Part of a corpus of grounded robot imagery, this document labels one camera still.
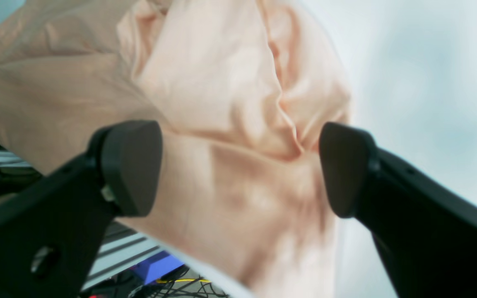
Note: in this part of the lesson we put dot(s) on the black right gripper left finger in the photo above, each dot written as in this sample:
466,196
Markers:
128,158

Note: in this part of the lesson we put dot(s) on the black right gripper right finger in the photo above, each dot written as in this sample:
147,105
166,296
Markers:
425,235

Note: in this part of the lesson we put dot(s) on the peach T-shirt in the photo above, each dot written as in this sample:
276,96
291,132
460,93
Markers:
241,90

